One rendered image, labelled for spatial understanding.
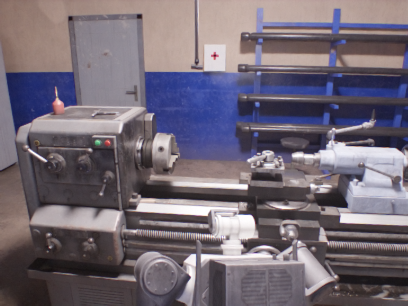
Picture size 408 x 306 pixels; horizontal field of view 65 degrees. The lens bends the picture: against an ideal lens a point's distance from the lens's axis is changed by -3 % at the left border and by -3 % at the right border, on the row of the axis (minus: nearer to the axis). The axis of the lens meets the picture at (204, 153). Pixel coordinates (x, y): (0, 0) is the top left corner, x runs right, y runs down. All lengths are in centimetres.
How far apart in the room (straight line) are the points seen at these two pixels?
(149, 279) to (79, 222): 121
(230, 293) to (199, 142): 445
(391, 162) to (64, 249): 189
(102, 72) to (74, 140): 345
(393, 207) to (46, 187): 196
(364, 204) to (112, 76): 410
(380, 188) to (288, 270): 131
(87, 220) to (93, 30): 375
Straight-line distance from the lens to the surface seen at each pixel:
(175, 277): 82
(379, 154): 204
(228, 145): 509
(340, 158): 197
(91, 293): 234
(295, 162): 197
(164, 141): 192
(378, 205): 206
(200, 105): 499
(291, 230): 166
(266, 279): 79
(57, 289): 244
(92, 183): 193
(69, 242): 203
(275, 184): 172
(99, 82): 532
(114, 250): 194
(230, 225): 94
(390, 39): 485
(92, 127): 186
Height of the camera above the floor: 172
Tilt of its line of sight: 18 degrees down
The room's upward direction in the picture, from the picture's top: straight up
